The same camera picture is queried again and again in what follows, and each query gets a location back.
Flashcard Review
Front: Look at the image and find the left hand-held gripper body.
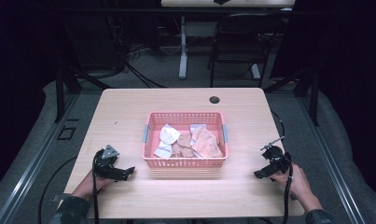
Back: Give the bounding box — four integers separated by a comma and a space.
92, 144, 120, 180

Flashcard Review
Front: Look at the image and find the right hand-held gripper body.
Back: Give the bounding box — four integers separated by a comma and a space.
259, 135, 293, 175

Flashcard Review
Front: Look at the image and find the person's left hand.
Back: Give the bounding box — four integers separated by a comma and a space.
71, 169, 115, 201

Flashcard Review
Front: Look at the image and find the person's right hand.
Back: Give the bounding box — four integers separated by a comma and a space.
269, 163, 314, 203

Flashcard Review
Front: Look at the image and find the white cloth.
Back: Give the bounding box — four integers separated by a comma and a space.
153, 123, 182, 159

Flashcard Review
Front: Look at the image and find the pink plastic basket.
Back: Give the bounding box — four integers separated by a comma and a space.
141, 111, 230, 170

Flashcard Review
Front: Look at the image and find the peach cloth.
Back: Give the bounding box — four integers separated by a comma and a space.
191, 125, 224, 159

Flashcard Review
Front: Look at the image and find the tan cloth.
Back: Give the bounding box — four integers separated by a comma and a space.
171, 132, 197, 159

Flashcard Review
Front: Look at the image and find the white desk foot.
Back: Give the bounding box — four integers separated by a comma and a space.
250, 63, 262, 80

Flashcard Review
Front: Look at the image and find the black folding chair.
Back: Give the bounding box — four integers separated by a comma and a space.
206, 12, 285, 89

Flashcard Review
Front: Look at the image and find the white desk leg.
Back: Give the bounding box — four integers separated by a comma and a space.
178, 15, 189, 80

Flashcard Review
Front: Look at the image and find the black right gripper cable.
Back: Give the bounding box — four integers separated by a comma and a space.
282, 153, 295, 224

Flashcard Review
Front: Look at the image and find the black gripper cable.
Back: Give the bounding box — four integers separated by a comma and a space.
91, 148, 105, 224
282, 153, 295, 224

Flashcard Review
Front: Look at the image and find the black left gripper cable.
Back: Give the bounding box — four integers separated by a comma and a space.
91, 148, 105, 224

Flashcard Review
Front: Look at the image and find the thin black cable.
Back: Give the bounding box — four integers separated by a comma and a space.
271, 110, 286, 143

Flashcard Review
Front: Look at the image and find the aluminium floor rail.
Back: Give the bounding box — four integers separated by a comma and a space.
296, 96, 368, 224
0, 92, 81, 224

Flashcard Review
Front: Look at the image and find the black metal frame stand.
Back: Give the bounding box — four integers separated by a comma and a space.
53, 65, 113, 124
263, 65, 321, 127

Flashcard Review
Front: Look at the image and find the black floor cable bundle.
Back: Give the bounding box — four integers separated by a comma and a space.
123, 43, 169, 90

